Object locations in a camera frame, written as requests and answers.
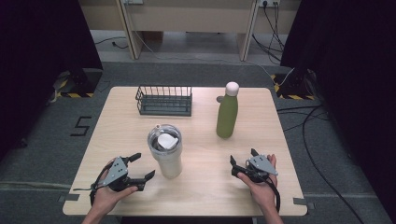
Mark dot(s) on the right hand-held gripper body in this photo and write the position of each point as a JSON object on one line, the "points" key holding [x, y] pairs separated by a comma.
{"points": [[261, 165]]}

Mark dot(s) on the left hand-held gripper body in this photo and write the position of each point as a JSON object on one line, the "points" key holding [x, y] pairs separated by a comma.
{"points": [[115, 169]]}

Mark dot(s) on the cream tumbler with clear lid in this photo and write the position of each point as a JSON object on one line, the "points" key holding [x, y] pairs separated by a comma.
{"points": [[166, 155]]}

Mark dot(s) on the green bottle with white cap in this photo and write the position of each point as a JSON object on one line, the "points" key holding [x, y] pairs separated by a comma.
{"points": [[227, 115]]}

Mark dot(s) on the person's right hand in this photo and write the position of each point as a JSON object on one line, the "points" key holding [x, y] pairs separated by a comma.
{"points": [[263, 193]]}

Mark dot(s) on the person's left hand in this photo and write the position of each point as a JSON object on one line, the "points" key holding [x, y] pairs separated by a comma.
{"points": [[107, 199]]}

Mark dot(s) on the grey tape strip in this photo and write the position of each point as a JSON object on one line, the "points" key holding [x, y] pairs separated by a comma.
{"points": [[301, 201], [70, 197]]}

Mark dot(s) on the small dark round disc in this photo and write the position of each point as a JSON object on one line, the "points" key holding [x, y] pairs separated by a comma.
{"points": [[219, 99]]}

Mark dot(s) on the black stand base striped tape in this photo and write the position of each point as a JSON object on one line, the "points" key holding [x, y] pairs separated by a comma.
{"points": [[292, 85], [81, 84]]}

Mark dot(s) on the black curtain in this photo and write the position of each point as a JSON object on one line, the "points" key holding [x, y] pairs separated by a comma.
{"points": [[351, 77], [37, 62]]}

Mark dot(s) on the white power strip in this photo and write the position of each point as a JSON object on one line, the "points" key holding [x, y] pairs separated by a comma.
{"points": [[133, 1], [269, 2]]}

